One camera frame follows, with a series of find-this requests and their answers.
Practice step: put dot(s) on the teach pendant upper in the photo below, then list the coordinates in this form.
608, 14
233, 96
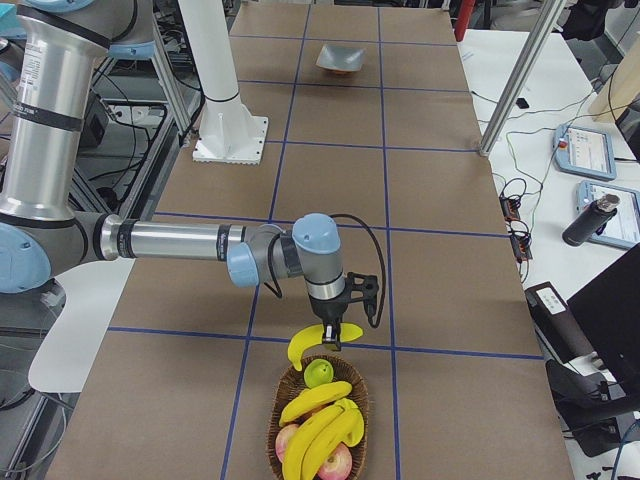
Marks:
585, 152

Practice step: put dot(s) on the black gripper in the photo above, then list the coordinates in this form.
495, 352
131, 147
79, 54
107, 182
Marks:
328, 311

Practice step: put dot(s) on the grey square plate orange rim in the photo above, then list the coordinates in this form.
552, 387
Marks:
340, 60

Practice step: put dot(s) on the black monitor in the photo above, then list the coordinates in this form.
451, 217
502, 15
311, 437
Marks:
607, 311

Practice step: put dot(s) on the red apple right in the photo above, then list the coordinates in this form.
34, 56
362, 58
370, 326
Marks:
338, 465

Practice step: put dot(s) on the yellow banana bunch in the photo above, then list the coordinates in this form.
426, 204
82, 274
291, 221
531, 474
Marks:
318, 437

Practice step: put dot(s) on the brown wicker basket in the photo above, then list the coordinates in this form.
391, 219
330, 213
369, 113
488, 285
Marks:
291, 384

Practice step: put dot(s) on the black box white label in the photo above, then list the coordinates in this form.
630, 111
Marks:
556, 323

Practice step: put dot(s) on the red apple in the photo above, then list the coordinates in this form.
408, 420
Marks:
338, 465
283, 438

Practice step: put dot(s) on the aluminium frame post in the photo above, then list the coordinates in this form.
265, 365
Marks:
550, 13

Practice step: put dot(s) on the red apple left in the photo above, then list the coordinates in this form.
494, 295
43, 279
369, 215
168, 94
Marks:
283, 438

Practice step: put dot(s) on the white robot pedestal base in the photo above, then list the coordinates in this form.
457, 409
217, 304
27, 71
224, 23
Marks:
228, 132

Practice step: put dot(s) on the green pear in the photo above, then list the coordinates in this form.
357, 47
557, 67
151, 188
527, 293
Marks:
318, 372

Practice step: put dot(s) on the white chair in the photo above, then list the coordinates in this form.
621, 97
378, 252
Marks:
63, 362

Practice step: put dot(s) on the black water bottle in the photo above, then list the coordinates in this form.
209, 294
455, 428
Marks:
592, 219

